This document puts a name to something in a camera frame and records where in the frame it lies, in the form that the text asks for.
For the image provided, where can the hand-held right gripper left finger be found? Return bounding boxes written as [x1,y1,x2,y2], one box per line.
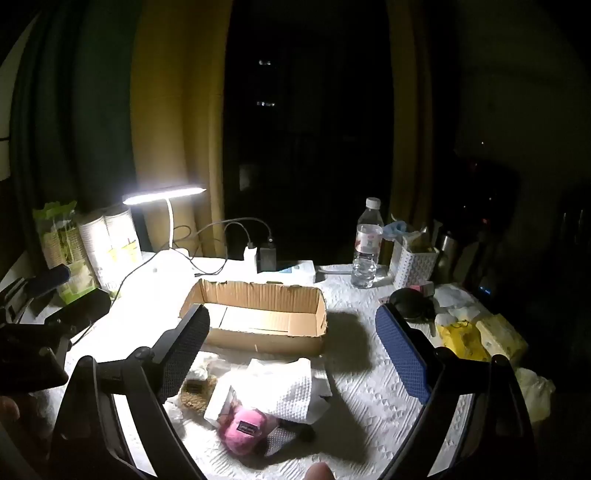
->
[48,304,211,480]

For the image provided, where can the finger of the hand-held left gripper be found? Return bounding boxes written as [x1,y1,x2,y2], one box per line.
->
[44,288,112,334]
[27,264,71,297]

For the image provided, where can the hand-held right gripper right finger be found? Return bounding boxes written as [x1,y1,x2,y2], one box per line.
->
[375,304,539,480]

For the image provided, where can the white paper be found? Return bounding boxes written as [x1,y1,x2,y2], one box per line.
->
[191,353,232,381]

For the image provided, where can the brown scrubbing sponge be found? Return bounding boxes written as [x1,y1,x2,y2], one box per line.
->
[179,374,219,416]

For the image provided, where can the small white packet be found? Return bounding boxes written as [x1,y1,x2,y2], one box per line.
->
[204,383,241,423]

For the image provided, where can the cardboard box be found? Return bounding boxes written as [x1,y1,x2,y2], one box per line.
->
[179,278,328,357]

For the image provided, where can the pink plush toy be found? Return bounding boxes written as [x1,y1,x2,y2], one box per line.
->
[218,406,280,457]

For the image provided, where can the white waffle towel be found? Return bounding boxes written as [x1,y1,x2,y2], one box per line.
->
[247,357,333,423]

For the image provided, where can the green printed bag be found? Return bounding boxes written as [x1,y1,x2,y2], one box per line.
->
[33,200,100,305]

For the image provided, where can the black round pouch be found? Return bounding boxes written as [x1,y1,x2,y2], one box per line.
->
[389,288,437,324]

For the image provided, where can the yellow plastic bag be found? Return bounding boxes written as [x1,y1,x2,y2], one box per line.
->
[436,320,490,363]

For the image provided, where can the paper cup pack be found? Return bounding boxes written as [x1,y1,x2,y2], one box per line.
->
[78,205,143,292]

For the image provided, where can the white textured tablecloth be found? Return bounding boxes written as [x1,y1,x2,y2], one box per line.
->
[0,251,532,480]

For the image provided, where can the white crumpled tissue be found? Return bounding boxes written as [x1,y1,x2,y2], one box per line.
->
[436,284,481,324]

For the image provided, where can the white perforated container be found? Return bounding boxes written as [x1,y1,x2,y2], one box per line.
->
[389,235,439,291]

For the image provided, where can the yellow tissue pack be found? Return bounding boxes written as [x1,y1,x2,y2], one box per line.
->
[475,314,529,365]

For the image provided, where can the clear plastic water bottle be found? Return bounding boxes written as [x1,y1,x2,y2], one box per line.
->
[352,197,385,289]

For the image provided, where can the metal flask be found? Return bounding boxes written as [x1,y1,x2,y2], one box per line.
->
[436,233,458,282]

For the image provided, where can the black charger plug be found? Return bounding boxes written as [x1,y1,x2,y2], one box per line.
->
[259,237,279,273]

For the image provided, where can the white box with blue print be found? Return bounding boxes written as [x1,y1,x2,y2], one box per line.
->
[263,261,317,283]

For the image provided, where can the white desk lamp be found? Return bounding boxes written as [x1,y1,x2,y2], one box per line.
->
[122,185,207,278]

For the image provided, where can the white plastic bag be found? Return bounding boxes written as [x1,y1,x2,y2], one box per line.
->
[515,367,557,423]

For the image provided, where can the green curtain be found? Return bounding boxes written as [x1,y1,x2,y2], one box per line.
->
[9,0,139,222]

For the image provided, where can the yellow curtain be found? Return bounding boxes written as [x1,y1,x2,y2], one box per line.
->
[131,0,232,259]
[385,0,444,232]

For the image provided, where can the long black table cable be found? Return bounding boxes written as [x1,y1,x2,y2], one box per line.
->
[69,256,160,344]

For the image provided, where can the black charger cable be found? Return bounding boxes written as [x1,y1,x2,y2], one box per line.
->
[194,220,252,250]
[226,218,274,241]

